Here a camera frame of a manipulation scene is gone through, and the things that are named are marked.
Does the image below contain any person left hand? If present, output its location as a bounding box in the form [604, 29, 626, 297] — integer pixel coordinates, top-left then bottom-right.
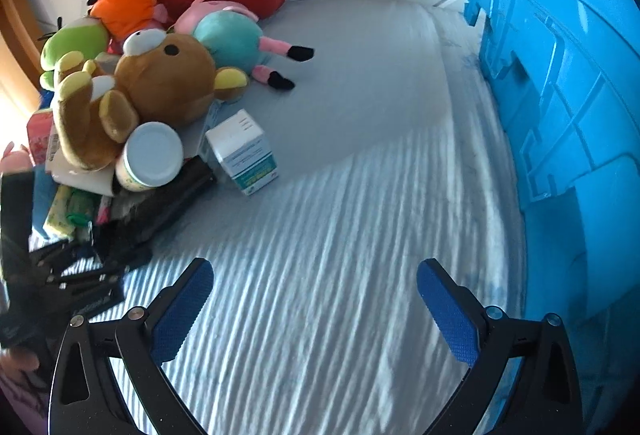
[1, 347, 39, 395]

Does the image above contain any white teal medicine box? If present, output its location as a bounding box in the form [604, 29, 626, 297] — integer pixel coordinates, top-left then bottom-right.
[205, 110, 278, 195]

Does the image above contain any pink pig plush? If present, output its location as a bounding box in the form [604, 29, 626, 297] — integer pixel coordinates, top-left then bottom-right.
[0, 141, 34, 175]

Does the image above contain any white lid round jar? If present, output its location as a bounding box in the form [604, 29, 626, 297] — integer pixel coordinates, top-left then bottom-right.
[115, 122, 183, 192]

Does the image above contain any brown bear plush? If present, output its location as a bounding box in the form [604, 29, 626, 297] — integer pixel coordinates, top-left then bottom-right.
[52, 28, 250, 170]

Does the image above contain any pink white tissue pack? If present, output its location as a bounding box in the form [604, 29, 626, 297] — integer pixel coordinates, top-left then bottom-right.
[26, 109, 53, 165]

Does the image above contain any green frog plush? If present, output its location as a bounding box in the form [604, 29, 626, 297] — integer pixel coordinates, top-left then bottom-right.
[40, 17, 111, 91]

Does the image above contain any black flat case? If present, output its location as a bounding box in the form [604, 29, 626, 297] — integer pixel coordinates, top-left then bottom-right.
[96, 155, 217, 249]

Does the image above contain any orange plush piece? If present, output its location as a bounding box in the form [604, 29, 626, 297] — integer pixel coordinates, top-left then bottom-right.
[87, 0, 168, 43]

